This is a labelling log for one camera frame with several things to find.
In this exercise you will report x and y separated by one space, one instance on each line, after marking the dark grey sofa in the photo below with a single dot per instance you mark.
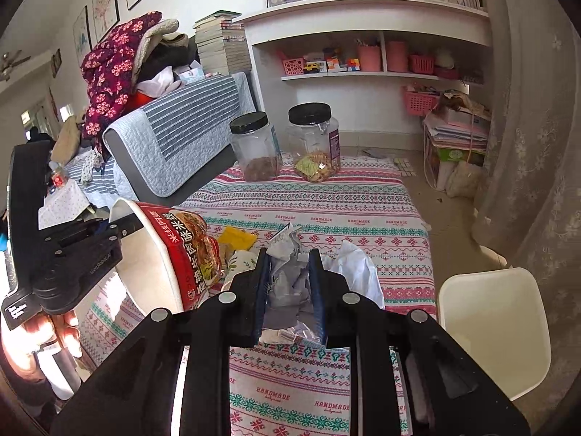
199 177

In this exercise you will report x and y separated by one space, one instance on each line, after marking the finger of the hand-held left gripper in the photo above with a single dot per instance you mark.
90 231

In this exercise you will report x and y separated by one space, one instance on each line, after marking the small pink lattice basket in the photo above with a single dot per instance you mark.
293 66

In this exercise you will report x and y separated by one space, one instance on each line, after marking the grey striped quilted sofa cover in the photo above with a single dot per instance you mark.
190 113

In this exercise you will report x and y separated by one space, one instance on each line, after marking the yellow wrapper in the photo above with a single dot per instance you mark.
238 238

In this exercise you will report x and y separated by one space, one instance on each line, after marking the black garment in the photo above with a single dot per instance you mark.
168 59

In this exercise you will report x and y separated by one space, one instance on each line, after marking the colourful puzzle cube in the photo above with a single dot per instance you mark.
332 63
354 64

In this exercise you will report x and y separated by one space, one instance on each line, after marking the stack of papers and folders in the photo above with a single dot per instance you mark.
454 127

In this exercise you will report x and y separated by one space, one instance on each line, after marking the large pink plastic basket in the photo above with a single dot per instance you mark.
420 102

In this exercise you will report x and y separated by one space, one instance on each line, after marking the white plush toy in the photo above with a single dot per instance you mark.
445 60

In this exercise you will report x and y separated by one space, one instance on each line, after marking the clear jar with brown nuts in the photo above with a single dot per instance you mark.
254 145

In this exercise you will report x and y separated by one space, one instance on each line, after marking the white garment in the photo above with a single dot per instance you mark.
156 82

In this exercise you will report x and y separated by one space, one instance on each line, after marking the pink pen holder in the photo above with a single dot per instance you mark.
368 59

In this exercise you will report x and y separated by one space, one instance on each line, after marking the patterned pink green tablecloth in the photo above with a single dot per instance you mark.
327 209

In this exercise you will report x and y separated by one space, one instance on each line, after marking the red instant noodle cup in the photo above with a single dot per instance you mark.
181 254

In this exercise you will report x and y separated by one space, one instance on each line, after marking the pile of clothes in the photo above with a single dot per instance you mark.
113 68

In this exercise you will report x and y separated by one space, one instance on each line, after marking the beige fleece garment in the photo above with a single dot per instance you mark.
154 36

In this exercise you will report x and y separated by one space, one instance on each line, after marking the yellow toy car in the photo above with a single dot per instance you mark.
311 68

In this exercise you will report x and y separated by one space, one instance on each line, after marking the small framed picture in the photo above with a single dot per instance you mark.
82 32

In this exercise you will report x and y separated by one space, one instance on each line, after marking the cream cloth bag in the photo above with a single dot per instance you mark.
464 179

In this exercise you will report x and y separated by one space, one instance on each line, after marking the person's left hand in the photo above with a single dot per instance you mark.
47 329

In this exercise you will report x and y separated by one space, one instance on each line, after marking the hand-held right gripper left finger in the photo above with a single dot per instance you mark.
262 290

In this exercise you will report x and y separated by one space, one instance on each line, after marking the pink cylinder container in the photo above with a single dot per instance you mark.
396 57

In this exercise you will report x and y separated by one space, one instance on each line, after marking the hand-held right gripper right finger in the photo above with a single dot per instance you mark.
317 295

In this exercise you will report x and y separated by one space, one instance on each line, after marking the checkered sticker sheet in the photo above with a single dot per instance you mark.
404 166

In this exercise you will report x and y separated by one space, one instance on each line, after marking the green white cardboard box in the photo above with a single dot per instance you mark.
458 154

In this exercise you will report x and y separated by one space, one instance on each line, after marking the white floral lace curtain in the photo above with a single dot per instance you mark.
531 122

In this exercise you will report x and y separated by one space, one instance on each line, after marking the white plastic bin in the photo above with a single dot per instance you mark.
490 318

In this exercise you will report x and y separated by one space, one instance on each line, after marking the ceiling fan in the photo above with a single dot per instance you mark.
11 63

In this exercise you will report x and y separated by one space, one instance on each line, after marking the stack of books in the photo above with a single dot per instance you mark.
222 45

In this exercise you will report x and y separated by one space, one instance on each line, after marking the white shelf unit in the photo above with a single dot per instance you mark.
317 13

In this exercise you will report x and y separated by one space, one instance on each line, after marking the grey white paper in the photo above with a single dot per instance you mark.
290 281

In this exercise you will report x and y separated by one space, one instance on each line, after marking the framed tree picture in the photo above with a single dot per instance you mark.
105 7

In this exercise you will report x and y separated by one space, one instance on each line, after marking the crumpled white tissue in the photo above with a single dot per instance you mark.
356 268

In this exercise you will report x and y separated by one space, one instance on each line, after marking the clear jar with cookies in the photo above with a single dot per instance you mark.
313 145

